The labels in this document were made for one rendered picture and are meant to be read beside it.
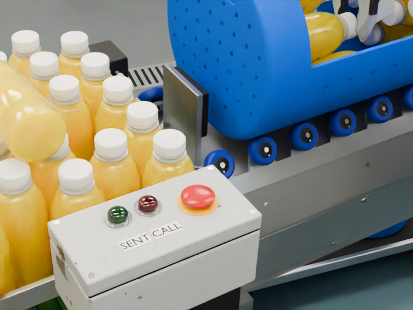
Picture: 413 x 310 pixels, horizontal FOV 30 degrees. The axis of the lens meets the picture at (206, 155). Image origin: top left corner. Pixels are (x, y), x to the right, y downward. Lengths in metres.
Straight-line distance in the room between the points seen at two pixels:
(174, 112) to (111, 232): 0.40
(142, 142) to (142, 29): 2.52
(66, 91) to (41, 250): 0.21
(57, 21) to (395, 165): 2.46
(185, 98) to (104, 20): 2.47
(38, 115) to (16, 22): 2.73
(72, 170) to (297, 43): 0.34
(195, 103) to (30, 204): 0.30
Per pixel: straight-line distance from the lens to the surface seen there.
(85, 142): 1.06
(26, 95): 0.89
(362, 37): 1.16
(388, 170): 1.30
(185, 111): 1.12
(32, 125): 0.86
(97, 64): 1.07
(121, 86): 1.02
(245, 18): 1.02
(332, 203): 1.24
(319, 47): 1.11
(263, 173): 1.14
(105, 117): 1.03
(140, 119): 0.96
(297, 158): 1.17
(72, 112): 1.03
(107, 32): 3.46
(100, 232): 0.79
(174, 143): 0.91
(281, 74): 1.01
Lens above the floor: 1.63
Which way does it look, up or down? 37 degrees down
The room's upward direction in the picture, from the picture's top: 2 degrees clockwise
